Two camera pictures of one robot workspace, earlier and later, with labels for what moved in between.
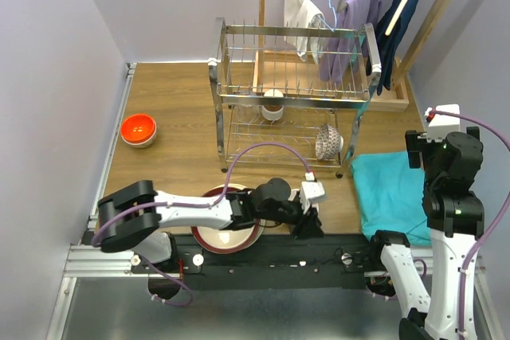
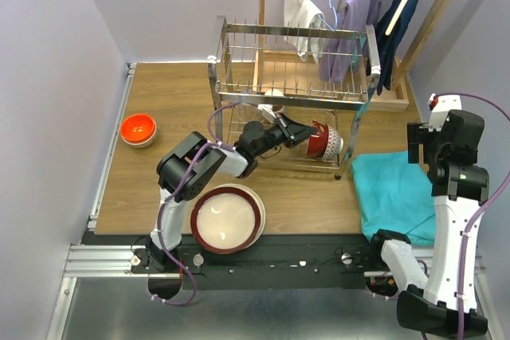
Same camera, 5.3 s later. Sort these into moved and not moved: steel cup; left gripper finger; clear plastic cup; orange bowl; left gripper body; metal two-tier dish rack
Moved: left gripper body; left gripper finger
Not moved: steel cup; metal two-tier dish rack; orange bowl; clear plastic cup
